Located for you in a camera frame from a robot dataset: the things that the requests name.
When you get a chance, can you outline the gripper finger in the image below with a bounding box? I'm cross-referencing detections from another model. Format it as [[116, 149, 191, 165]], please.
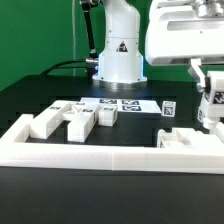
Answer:
[[188, 58, 206, 92]]

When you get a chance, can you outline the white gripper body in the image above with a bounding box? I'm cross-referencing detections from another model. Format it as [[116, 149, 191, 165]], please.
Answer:
[[145, 6, 224, 66]]

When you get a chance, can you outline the white chair seat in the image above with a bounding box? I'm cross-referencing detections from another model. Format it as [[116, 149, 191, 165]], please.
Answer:
[[157, 127, 224, 149]]

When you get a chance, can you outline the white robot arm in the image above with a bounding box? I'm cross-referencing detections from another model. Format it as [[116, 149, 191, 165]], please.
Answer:
[[93, 0, 224, 91]]

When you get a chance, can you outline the white chair back part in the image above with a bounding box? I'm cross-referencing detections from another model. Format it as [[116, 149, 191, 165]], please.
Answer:
[[62, 103, 100, 143]]

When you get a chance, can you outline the white long chair part left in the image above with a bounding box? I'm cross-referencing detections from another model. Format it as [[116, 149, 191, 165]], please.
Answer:
[[30, 101, 71, 139]]

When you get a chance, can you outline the white tag base sheet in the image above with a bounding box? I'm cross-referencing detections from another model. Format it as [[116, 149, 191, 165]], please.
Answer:
[[81, 97, 161, 114]]

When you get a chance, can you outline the white U-shaped fence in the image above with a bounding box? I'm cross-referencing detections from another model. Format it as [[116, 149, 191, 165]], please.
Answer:
[[0, 114, 224, 174]]

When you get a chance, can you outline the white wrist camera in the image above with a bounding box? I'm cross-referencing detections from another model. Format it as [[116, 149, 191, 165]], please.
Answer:
[[151, 0, 196, 10]]

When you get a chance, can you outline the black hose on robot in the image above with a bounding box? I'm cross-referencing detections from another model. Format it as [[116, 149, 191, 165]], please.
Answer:
[[79, 0, 100, 69]]

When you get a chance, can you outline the black cable on table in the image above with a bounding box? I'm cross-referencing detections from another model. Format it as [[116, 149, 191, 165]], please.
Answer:
[[40, 59, 88, 77]]

